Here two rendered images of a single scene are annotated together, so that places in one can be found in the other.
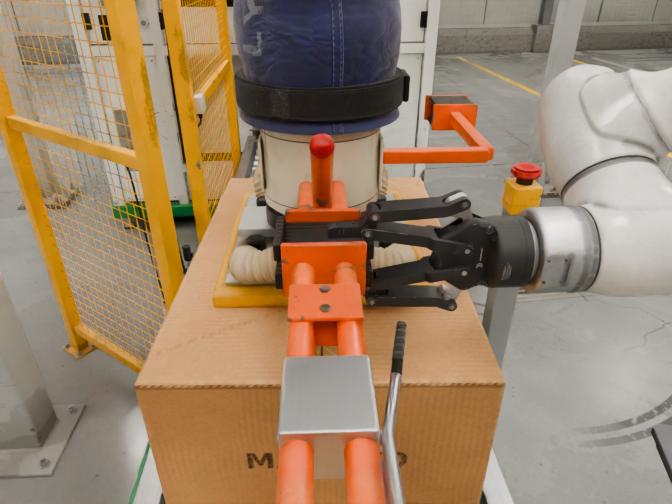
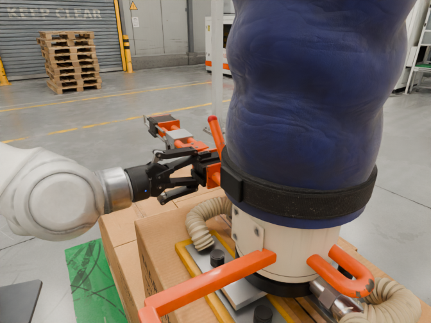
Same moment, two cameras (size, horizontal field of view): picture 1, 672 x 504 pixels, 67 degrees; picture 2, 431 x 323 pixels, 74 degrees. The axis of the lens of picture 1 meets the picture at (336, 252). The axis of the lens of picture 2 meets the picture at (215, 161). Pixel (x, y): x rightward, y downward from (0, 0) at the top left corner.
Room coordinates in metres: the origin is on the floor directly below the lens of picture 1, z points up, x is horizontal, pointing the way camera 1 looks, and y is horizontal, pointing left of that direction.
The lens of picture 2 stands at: (1.01, -0.27, 1.51)
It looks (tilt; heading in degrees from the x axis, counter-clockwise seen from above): 26 degrees down; 153
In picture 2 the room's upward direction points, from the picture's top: straight up
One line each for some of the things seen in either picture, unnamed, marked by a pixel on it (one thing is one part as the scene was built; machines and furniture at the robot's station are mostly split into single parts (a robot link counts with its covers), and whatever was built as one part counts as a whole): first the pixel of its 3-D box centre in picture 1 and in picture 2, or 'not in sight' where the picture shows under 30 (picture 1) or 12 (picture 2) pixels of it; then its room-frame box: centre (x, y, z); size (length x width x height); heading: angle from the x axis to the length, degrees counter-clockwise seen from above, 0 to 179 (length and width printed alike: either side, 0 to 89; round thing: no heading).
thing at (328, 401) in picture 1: (328, 413); (179, 140); (0.24, 0.01, 1.19); 0.07 x 0.07 x 0.04; 2
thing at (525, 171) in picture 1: (525, 174); not in sight; (1.12, -0.45, 1.02); 0.07 x 0.07 x 0.04
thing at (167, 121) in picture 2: not in sight; (165, 125); (0.11, 0.01, 1.20); 0.08 x 0.07 x 0.05; 2
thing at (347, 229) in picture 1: (353, 221); (200, 152); (0.45, -0.02, 1.24); 0.05 x 0.01 x 0.03; 93
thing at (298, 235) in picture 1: (326, 238); (210, 156); (0.45, 0.01, 1.22); 0.07 x 0.03 x 0.01; 93
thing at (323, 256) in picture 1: (323, 250); (214, 166); (0.46, 0.01, 1.20); 0.10 x 0.08 x 0.06; 92
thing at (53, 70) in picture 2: not in sight; (69, 60); (-7.28, -0.01, 0.65); 1.29 x 1.10 x 1.31; 9
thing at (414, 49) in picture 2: not in sight; (417, 56); (-3.04, 7.02, 0.81); 0.58 x 0.12 x 0.42; 99
